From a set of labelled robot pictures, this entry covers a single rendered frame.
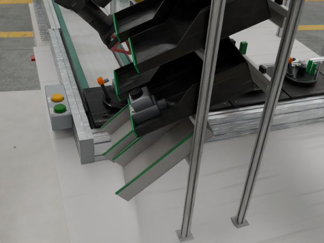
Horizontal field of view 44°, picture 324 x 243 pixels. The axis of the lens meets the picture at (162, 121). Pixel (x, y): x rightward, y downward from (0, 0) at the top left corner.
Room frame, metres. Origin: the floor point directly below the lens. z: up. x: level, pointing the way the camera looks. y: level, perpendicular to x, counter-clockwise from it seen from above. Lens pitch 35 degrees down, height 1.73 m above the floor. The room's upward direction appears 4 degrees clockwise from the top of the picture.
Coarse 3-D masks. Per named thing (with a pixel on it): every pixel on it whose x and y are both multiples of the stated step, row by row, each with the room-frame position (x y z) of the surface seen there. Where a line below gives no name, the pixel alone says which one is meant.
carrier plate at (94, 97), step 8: (88, 88) 1.25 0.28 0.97; (96, 88) 1.25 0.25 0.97; (88, 96) 1.19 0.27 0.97; (96, 96) 1.19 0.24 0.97; (88, 104) 1.14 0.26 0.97; (96, 104) 1.15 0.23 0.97; (96, 112) 1.10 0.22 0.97; (112, 112) 1.10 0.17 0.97; (96, 120) 1.05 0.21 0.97; (104, 120) 1.05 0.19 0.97; (96, 128) 1.02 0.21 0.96
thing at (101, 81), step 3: (99, 78) 1.15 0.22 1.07; (102, 78) 1.15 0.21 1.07; (99, 81) 1.14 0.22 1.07; (102, 81) 1.14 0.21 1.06; (105, 81) 1.15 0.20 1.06; (99, 84) 1.14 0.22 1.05; (102, 84) 1.14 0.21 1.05; (102, 87) 1.14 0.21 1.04; (105, 87) 1.15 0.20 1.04; (105, 90) 1.15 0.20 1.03; (105, 93) 1.15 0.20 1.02; (108, 96) 1.15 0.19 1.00
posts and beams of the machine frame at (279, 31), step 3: (285, 0) 2.15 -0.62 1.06; (288, 0) 2.13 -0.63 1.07; (285, 3) 2.15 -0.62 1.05; (288, 3) 2.12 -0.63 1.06; (288, 6) 2.12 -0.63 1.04; (285, 18) 2.12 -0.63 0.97; (279, 27) 2.15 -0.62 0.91; (279, 30) 2.15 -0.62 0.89; (282, 30) 2.12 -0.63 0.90; (276, 33) 2.16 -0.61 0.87; (279, 33) 2.14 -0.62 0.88; (282, 33) 2.13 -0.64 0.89; (279, 36) 2.13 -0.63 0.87
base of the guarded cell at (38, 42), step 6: (30, 6) 2.32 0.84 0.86; (108, 6) 2.42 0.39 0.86; (30, 12) 2.23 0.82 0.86; (36, 24) 2.06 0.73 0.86; (258, 24) 2.31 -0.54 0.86; (264, 24) 2.31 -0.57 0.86; (270, 24) 2.32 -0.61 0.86; (36, 30) 1.97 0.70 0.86; (48, 30) 1.99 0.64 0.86; (36, 36) 1.90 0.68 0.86; (36, 42) 1.95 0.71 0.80; (42, 42) 1.83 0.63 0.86; (48, 42) 1.84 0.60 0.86
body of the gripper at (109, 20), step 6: (102, 12) 1.14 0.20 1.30; (96, 18) 1.11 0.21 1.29; (102, 18) 1.12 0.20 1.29; (108, 18) 1.14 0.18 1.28; (90, 24) 1.12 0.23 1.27; (96, 24) 1.11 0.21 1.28; (102, 24) 1.12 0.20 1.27; (108, 24) 1.13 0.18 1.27; (96, 30) 1.13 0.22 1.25; (102, 30) 1.12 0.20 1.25; (108, 30) 1.12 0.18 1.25; (114, 30) 1.11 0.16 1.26; (102, 36) 1.12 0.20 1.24; (108, 36) 1.10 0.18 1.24
